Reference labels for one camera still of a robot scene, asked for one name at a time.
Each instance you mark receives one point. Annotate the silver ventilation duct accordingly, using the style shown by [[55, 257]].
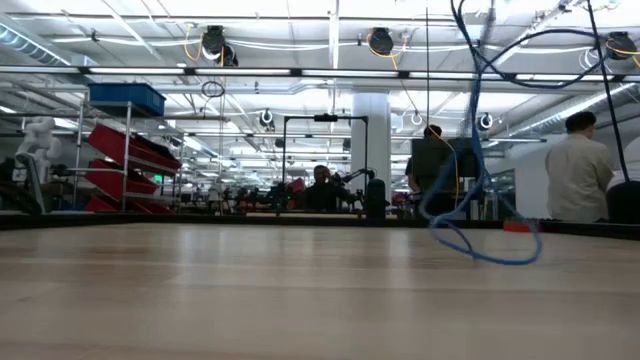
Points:
[[575, 107], [30, 47]]

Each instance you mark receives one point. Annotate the white ceiling unit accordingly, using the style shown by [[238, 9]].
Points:
[[470, 27]]

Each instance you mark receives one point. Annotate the thin black vertical pole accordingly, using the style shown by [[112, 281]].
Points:
[[427, 75]]

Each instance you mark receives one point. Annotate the black cylindrical bin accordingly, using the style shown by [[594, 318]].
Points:
[[375, 200]]

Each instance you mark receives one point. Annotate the blue storage bin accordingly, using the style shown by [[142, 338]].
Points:
[[125, 95]]

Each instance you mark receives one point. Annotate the ceiling light strip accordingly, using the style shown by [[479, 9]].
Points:
[[242, 71], [440, 75], [350, 72], [135, 71], [565, 76]]

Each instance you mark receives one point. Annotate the small red block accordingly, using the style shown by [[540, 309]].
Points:
[[515, 227]]

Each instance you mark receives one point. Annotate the black slanted pole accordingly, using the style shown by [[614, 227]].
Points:
[[609, 100]]

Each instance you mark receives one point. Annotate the metal shelf rack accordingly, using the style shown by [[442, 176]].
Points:
[[127, 120]]

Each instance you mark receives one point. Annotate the white round pillar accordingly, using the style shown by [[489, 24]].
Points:
[[370, 140]]

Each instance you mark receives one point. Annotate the black monitor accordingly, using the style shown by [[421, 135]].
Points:
[[435, 160]]

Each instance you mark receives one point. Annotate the black background rig frame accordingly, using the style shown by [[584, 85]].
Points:
[[285, 150]]

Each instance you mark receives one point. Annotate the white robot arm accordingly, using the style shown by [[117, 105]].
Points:
[[37, 140]]

